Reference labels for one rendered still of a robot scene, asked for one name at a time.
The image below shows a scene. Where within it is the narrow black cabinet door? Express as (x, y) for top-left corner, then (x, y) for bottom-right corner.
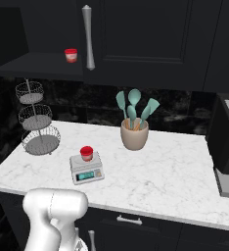
(202, 0), (229, 94)

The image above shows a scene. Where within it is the beige utensil pot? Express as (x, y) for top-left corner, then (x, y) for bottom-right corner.
(119, 118), (150, 152)

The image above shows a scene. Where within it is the teal flat spatula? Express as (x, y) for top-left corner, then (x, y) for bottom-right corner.
(115, 90), (128, 121)

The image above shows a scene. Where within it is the black and grey appliance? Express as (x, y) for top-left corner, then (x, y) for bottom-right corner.
(206, 92), (229, 199)

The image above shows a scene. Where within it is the red lidded jam jar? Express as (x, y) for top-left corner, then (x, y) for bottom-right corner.
(64, 48), (79, 64)

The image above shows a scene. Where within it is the teal slotted spatula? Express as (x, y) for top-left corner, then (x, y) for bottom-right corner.
(138, 97), (161, 130)

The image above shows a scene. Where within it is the teal round spoon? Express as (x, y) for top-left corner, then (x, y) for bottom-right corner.
(127, 88), (142, 109)

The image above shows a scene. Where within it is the open black cabinet shelf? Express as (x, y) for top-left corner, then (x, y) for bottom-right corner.
(0, 0), (85, 83)

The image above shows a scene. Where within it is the small red cup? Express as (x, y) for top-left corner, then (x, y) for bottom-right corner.
(79, 145), (95, 163)

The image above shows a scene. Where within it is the grey lower cabinet handle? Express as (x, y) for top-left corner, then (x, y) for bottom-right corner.
(87, 229), (98, 251)

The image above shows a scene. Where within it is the small teal spoon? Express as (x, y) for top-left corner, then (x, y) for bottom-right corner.
(126, 104), (138, 129)

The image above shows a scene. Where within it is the black drawer front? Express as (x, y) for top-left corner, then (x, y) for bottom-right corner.
(96, 209), (183, 251)

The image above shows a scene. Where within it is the long grey cabinet handle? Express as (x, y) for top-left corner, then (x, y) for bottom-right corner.
(81, 4), (97, 72)

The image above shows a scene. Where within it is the three tier wire stand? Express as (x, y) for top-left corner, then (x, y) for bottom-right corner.
(15, 77), (63, 157)

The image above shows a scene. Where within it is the black lower cabinet door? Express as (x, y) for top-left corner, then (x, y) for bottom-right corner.
(0, 190), (34, 251)

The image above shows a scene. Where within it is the grey digital scale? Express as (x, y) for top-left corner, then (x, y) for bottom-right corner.
(69, 150), (106, 186)

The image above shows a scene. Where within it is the grey drawer handle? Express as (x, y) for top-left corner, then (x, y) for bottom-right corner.
(115, 214), (144, 226)

